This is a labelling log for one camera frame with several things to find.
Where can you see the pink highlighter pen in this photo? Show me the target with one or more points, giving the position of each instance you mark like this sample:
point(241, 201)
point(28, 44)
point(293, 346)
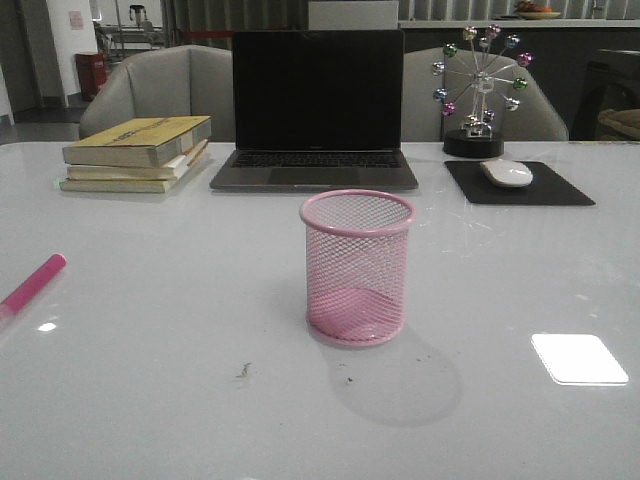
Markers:
point(31, 286)

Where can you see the pink mesh pen holder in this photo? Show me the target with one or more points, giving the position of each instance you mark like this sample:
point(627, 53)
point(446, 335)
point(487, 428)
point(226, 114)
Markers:
point(356, 257)

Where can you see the grey open laptop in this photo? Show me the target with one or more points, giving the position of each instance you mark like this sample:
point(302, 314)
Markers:
point(317, 110)

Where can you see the white computer mouse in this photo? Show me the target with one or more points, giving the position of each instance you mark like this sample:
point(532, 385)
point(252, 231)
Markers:
point(506, 173)

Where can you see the yellow top book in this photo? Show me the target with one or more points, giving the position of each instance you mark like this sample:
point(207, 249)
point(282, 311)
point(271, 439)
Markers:
point(140, 142)

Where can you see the left grey armchair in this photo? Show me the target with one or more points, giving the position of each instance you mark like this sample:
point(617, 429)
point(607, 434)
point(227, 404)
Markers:
point(177, 81)

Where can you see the grey armchair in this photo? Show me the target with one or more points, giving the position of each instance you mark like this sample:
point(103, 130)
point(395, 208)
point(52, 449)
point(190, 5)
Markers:
point(177, 81)
point(421, 120)

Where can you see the right grey armchair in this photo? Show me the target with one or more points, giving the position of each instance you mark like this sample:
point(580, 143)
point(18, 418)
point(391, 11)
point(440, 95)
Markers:
point(421, 120)

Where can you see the black mouse pad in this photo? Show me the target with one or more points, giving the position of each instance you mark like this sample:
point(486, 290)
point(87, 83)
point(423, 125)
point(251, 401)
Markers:
point(548, 188)

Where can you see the ferris wheel desk toy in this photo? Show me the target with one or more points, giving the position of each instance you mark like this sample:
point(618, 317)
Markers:
point(476, 137)

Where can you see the red barrier belt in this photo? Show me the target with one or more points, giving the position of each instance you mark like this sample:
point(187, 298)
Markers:
point(208, 34)

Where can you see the bottom pale book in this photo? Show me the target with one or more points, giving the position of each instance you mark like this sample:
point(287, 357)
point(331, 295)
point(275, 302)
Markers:
point(134, 186)

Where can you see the red bin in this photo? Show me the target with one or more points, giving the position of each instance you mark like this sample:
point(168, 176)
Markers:
point(91, 73)

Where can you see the fruit bowl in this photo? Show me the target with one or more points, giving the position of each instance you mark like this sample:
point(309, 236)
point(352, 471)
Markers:
point(530, 10)

